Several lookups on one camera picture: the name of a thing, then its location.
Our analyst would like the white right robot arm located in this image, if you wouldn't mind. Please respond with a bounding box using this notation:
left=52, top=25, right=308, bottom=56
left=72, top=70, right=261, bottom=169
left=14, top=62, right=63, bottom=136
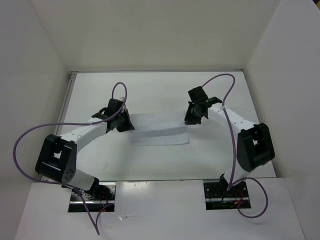
left=184, top=86, right=275, bottom=197

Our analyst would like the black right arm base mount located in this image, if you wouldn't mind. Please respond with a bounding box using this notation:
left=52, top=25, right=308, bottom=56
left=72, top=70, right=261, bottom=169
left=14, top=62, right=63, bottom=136
left=203, top=179, right=251, bottom=211

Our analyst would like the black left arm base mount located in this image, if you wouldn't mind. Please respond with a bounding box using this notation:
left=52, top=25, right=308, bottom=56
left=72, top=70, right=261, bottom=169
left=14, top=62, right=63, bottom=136
left=68, top=181, right=117, bottom=213

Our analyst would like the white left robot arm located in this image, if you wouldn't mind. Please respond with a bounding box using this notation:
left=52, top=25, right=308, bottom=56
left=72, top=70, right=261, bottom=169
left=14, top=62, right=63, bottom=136
left=35, top=98, right=135, bottom=200

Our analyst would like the white skirt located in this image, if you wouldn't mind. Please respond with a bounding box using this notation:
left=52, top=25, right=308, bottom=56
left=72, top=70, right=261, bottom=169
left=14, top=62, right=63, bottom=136
left=128, top=111, right=190, bottom=146

